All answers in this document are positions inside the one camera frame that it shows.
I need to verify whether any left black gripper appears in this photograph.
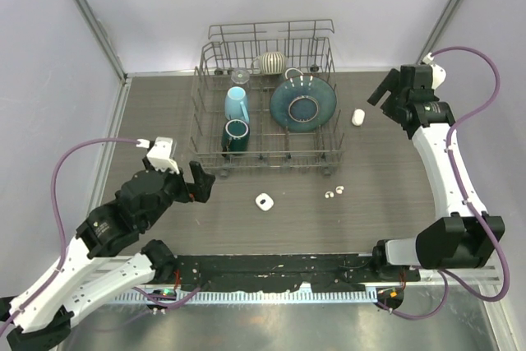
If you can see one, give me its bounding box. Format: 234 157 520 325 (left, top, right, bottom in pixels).
143 155 215 229

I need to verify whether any white earbud charging case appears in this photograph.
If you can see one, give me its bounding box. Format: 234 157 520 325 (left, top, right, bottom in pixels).
255 192 275 212

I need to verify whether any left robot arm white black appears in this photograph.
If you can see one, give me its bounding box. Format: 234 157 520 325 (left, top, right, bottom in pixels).
1 161 215 350

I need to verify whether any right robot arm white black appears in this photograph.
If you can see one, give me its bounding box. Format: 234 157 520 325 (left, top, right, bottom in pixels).
367 64 505 281

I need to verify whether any dark green mug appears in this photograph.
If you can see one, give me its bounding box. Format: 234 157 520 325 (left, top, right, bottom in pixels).
221 119 250 157

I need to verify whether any large blue ceramic plate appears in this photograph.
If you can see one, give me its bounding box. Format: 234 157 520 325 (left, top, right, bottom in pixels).
270 75 337 133

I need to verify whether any light blue mug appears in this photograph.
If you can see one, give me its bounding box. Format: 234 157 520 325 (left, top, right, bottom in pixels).
224 86 250 123

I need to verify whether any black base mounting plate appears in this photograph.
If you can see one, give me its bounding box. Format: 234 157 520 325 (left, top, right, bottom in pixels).
152 253 421 293

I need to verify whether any white rimmed cup behind plate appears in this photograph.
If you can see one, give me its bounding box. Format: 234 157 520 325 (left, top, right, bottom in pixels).
284 67 303 80

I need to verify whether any small clear glass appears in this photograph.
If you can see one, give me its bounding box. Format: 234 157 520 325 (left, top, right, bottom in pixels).
230 67 251 85

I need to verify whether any striped beige ceramic jar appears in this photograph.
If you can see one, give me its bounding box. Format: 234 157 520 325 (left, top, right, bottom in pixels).
251 51 287 76

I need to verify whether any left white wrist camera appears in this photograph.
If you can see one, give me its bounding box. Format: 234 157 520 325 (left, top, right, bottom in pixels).
136 136 180 174

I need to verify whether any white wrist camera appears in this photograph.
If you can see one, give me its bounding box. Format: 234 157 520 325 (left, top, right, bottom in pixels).
421 53 447 90
136 136 180 174

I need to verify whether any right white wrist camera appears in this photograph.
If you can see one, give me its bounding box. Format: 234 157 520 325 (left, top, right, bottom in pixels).
421 53 447 90

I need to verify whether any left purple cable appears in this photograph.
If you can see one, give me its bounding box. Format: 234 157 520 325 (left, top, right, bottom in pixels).
0 138 202 327

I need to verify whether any grey wire dish rack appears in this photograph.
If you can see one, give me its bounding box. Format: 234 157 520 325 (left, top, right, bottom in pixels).
189 18 344 177

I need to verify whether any white slotted cable duct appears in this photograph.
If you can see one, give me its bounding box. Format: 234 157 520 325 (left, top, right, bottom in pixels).
109 284 377 305

